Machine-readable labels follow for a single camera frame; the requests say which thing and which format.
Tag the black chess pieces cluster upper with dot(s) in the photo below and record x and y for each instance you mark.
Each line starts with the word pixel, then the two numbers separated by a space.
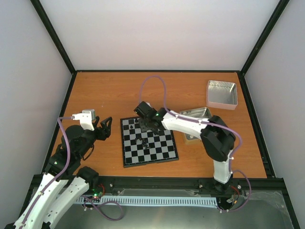
pixel 156 131

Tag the light blue cable duct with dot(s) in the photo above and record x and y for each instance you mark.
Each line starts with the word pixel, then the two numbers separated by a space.
pixel 144 201

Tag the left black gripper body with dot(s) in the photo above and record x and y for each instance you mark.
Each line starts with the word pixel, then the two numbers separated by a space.
pixel 102 136

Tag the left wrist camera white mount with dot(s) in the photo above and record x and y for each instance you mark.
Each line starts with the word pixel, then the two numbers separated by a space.
pixel 85 117

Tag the black chess pieces cluster centre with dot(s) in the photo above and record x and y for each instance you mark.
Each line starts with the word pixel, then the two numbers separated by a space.
pixel 142 141

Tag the open metal tin with pieces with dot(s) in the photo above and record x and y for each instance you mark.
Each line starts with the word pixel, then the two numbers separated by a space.
pixel 203 112

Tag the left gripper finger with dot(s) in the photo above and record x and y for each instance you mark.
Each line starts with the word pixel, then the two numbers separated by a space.
pixel 106 126
pixel 96 121

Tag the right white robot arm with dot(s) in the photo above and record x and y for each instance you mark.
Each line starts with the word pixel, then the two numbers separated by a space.
pixel 218 140

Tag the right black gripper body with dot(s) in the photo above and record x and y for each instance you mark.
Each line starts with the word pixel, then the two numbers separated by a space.
pixel 145 128

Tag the small circuit board with led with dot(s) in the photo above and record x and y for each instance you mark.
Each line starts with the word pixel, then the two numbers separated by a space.
pixel 98 192

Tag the black frame rail front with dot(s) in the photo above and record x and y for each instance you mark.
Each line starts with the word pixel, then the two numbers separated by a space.
pixel 111 183

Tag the black and silver chessboard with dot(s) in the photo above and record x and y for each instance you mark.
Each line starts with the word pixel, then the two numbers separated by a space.
pixel 162 148

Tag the pink-rimmed metal tin lid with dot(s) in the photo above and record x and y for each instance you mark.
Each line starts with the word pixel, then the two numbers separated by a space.
pixel 221 95

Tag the black chess pieces cluster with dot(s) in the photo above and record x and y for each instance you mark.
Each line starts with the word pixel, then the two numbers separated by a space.
pixel 156 131
pixel 142 141

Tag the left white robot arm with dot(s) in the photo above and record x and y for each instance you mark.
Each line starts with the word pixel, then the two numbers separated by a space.
pixel 64 180

